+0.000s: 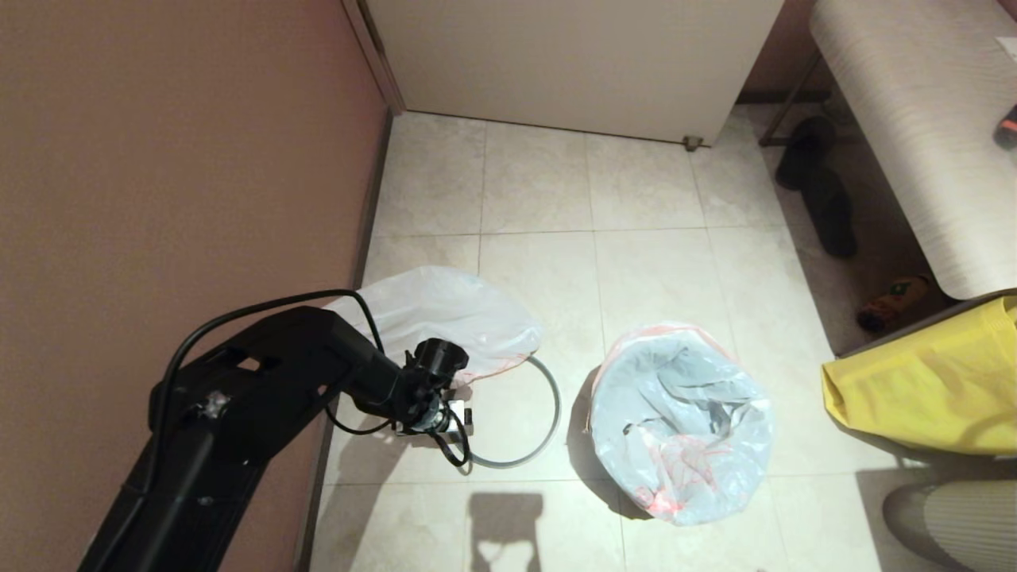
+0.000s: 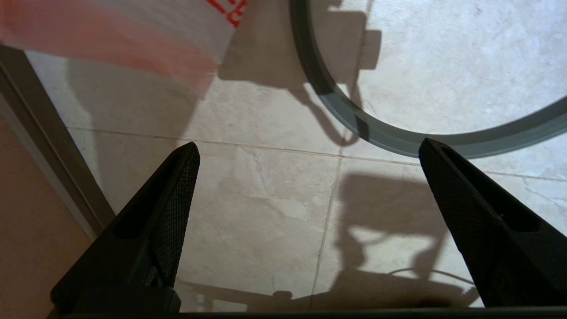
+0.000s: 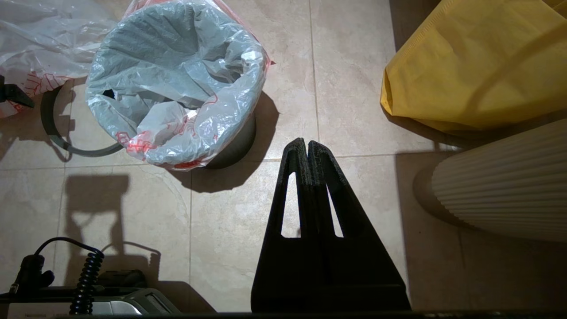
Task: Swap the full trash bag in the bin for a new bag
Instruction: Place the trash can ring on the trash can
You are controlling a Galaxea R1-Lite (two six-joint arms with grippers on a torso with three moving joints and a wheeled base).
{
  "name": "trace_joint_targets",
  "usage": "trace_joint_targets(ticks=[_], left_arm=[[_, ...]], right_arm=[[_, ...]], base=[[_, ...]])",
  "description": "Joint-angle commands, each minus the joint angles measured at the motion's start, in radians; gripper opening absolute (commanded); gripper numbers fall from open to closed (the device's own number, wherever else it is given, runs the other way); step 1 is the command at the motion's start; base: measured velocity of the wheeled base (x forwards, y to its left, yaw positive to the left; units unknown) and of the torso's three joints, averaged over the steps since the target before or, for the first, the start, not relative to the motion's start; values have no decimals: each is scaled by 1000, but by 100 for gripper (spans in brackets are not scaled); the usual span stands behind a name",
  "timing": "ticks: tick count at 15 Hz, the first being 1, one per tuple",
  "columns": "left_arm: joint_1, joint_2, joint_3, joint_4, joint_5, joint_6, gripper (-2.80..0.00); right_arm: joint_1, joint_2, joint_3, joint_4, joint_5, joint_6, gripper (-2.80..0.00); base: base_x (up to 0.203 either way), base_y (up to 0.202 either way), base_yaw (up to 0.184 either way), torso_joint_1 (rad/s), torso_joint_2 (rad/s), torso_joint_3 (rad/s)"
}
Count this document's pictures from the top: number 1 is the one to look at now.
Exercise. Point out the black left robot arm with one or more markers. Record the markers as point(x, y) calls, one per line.
point(262, 397)

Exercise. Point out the small metal door stopper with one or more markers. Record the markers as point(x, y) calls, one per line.
point(693, 144)

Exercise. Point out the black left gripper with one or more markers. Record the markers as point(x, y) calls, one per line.
point(437, 365)

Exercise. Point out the yellow fabric bag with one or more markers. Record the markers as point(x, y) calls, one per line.
point(937, 389)

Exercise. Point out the wood-grain bench top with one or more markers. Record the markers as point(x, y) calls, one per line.
point(929, 143)

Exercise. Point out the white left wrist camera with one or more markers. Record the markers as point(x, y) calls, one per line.
point(461, 417)

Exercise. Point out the white paper sheet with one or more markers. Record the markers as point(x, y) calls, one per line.
point(1011, 49)

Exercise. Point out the white bin liner bag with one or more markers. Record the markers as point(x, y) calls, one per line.
point(683, 413)

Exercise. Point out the white door panel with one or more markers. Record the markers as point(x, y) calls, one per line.
point(572, 63)

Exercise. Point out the red and black item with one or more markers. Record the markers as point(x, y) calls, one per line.
point(1007, 131)

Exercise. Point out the metal bench leg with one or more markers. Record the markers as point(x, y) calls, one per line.
point(788, 102)

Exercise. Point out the white pleated round stool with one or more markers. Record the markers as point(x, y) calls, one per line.
point(969, 528)

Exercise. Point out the orange drink bottle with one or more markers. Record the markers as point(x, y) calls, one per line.
point(894, 302)

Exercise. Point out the black slipper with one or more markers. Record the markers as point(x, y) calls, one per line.
point(802, 151)
point(830, 218)

